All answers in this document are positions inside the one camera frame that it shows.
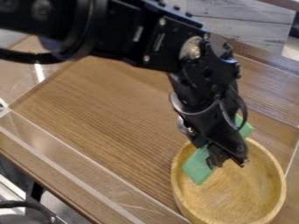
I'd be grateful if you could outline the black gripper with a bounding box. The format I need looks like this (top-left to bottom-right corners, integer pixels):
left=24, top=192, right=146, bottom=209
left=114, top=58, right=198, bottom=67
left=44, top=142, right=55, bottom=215
left=167, top=34, right=249, bottom=169

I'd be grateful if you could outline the green rectangular block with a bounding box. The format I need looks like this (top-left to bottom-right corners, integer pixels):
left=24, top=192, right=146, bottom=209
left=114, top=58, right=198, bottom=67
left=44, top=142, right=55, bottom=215
left=182, top=115, right=254, bottom=185

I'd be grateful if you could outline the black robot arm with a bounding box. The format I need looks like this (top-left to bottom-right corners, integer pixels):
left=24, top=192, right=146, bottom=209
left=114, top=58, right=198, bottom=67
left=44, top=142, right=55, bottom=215
left=0, top=0, right=249, bottom=167

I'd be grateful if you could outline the brown wooden bowl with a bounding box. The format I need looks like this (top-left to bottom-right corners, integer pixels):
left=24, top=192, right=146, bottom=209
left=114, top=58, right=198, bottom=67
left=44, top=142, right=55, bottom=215
left=171, top=138, right=286, bottom=224

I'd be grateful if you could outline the clear acrylic tray wall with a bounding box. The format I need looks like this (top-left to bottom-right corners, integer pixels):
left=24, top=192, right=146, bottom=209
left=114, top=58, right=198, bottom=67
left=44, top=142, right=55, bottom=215
left=0, top=106, right=191, bottom=224

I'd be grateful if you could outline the black table leg bracket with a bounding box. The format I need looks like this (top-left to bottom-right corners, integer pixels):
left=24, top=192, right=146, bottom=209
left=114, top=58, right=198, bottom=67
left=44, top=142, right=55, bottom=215
left=26, top=181, right=44, bottom=205

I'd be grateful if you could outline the black cable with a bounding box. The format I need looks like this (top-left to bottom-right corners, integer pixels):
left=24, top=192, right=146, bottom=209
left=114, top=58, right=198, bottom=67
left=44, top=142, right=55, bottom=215
left=0, top=199, right=58, bottom=224

